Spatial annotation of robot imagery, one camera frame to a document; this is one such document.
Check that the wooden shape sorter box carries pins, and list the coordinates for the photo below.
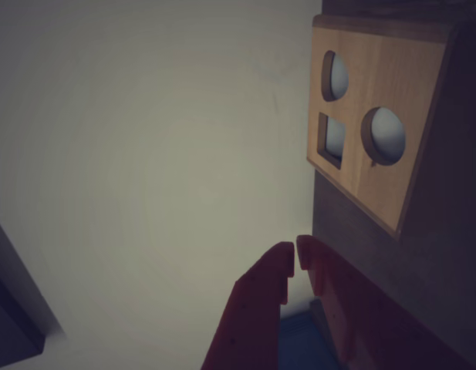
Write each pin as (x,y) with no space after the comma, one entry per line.
(392,85)

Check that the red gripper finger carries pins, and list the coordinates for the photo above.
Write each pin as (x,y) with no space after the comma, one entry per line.
(253,308)
(357,316)

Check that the blue plastic bin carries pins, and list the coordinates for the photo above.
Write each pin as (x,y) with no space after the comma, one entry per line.
(299,343)

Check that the dark grey cabinet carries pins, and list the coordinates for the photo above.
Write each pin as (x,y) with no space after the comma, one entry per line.
(14,300)

